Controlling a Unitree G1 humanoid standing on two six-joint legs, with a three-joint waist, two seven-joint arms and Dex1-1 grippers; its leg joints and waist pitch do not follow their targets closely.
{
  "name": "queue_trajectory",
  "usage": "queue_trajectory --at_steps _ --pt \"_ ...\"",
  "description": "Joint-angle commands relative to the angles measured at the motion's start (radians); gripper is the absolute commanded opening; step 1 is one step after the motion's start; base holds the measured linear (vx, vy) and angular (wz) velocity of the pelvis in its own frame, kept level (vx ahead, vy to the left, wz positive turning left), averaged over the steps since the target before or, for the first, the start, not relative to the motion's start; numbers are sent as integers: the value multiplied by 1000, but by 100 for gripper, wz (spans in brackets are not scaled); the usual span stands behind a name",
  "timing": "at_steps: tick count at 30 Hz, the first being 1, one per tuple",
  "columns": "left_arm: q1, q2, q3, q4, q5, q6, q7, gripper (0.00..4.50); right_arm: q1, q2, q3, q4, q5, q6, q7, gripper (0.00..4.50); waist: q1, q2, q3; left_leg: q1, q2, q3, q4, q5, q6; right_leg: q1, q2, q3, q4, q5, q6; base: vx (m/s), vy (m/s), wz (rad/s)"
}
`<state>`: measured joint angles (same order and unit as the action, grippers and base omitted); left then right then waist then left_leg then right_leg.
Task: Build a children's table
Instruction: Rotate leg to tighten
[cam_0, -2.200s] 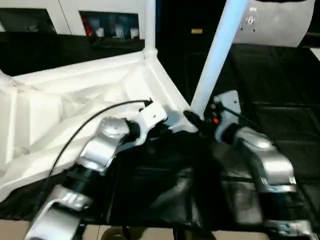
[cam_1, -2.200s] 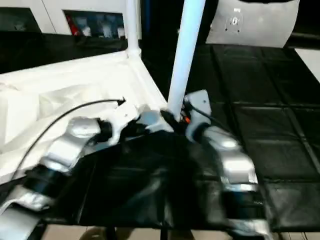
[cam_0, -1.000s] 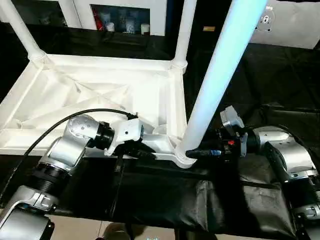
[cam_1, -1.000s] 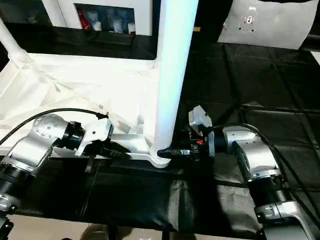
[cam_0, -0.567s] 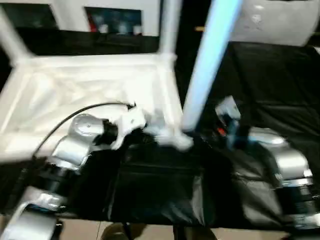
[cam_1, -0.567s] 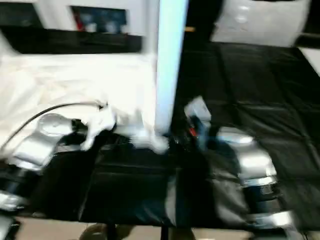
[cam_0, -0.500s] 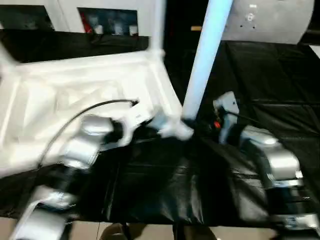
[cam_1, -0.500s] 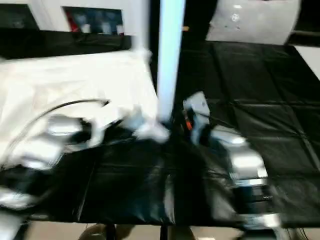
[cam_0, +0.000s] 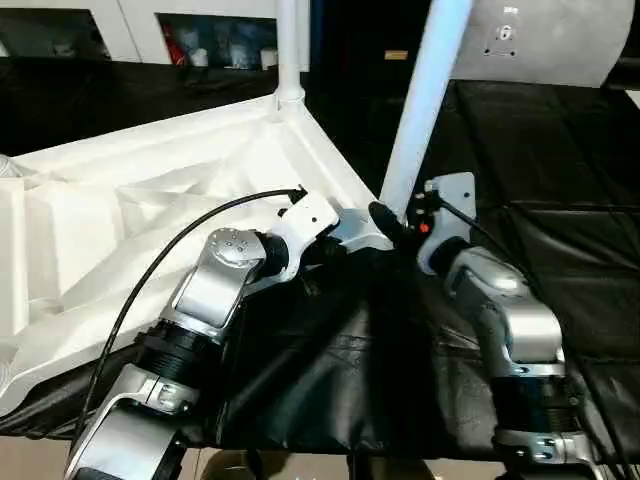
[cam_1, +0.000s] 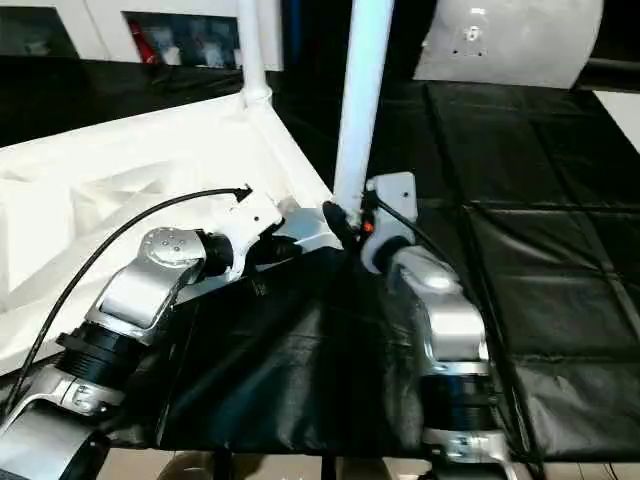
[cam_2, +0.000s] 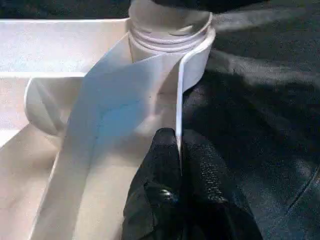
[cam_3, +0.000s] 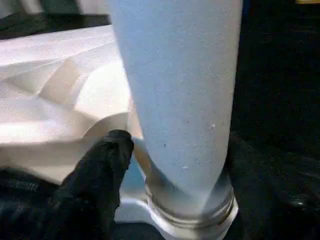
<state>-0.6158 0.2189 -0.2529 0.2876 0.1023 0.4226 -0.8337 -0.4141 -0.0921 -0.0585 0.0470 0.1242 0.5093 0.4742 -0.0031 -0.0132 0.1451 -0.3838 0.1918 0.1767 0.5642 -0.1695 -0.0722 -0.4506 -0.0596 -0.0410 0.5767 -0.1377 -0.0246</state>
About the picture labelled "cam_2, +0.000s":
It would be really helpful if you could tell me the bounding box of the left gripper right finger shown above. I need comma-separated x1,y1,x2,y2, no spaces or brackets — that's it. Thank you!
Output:
180,130,264,240

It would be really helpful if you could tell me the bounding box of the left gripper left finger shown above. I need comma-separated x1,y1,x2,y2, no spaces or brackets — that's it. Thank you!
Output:
121,126,183,240

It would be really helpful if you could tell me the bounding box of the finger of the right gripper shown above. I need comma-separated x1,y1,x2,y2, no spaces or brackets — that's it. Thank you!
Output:
152,0,214,14

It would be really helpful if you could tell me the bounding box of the white plastic table leg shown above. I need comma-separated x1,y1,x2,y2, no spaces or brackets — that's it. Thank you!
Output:
126,0,214,55

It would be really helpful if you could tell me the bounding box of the white plastic table top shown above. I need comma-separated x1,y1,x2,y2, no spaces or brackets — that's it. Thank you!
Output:
0,16,217,240

